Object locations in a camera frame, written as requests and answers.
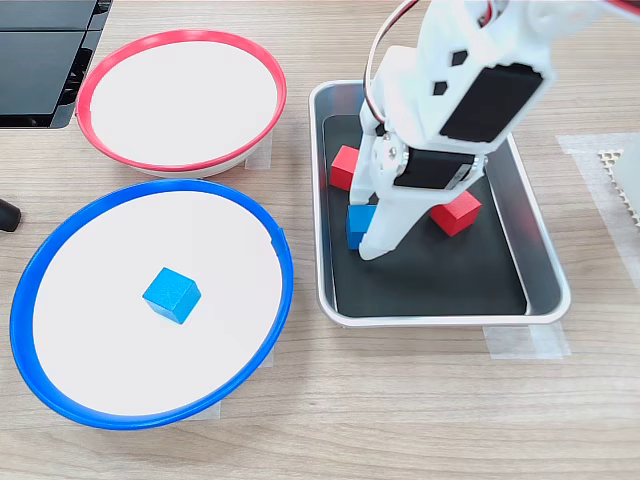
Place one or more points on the translucent tape sheet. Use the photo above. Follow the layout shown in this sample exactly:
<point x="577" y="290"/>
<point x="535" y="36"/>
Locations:
<point x="580" y="165"/>

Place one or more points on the black plastic case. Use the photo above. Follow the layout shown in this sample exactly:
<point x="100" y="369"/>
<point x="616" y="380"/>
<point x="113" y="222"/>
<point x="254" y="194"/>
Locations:
<point x="35" y="70"/>

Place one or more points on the black tray liner mat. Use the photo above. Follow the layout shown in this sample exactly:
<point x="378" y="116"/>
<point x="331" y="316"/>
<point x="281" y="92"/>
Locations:
<point x="440" y="280"/>

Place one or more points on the silver metal tray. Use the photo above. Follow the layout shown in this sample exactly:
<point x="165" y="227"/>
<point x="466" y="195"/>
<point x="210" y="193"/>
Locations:
<point x="542" y="280"/>

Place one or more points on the red cube block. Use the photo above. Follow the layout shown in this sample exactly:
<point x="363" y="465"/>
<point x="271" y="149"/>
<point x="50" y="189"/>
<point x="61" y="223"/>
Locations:
<point x="456" y="212"/>
<point x="344" y="167"/>

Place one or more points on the blue-rimmed white dish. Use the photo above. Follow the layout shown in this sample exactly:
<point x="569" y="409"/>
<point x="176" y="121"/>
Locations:
<point x="100" y="325"/>

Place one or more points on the blue cube block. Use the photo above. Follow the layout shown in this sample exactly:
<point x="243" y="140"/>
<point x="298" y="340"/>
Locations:
<point x="357" y="225"/>
<point x="171" y="295"/>

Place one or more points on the clear tape piece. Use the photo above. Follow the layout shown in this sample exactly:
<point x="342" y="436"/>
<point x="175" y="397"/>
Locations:
<point x="525" y="341"/>
<point x="267" y="359"/>
<point x="262" y="150"/>
<point x="212" y="411"/>

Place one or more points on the red-rimmed white dish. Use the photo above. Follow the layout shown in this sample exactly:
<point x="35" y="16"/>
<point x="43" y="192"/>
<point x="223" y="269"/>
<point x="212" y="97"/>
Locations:
<point x="185" y="100"/>

